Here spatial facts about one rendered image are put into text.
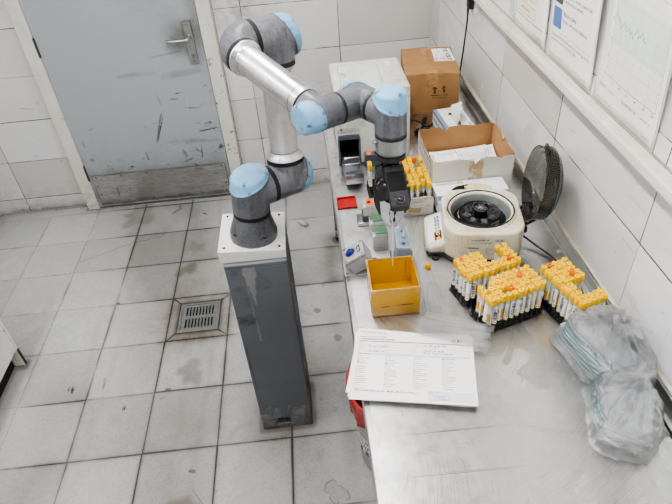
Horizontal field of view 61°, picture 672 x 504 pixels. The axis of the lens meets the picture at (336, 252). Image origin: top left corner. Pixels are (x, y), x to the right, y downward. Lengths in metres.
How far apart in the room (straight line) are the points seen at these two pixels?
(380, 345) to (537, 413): 0.40
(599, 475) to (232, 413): 1.58
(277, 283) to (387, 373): 0.58
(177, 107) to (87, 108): 0.51
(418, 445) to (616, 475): 0.40
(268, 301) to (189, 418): 0.83
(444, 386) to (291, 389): 0.96
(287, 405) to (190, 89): 1.94
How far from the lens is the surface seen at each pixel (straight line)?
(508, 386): 1.46
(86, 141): 3.77
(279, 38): 1.63
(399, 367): 1.45
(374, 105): 1.32
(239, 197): 1.72
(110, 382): 2.83
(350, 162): 2.15
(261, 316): 1.96
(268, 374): 2.18
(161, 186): 3.82
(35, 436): 2.79
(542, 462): 1.36
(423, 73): 2.54
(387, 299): 1.54
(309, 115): 1.28
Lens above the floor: 2.01
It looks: 39 degrees down
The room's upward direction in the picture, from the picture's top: 5 degrees counter-clockwise
